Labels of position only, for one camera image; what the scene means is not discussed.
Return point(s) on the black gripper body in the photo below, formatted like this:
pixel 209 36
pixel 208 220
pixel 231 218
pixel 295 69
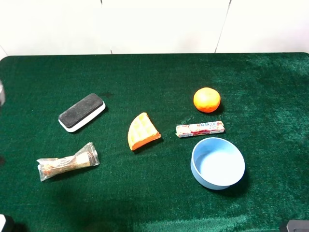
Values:
pixel 2 94

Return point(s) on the orange mandarin fruit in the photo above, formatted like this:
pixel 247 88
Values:
pixel 207 100

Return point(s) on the black and white board eraser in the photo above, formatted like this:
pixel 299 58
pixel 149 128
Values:
pixel 81 113

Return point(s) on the clear wrapped snack package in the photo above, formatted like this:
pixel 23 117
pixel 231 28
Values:
pixel 87 156

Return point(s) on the yellow orange waffle slice toy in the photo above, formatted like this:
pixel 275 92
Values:
pixel 141 132

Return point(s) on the red Hi-Chew candy pack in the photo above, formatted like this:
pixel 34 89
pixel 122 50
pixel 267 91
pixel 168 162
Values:
pixel 199 129

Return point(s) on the light blue bowl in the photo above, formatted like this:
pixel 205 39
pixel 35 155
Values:
pixel 216 163

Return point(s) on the green velvet table cloth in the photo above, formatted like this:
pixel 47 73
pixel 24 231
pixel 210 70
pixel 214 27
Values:
pixel 264 107

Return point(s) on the dark grey device bottom right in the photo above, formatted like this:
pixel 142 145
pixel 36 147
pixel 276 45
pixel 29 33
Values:
pixel 295 226

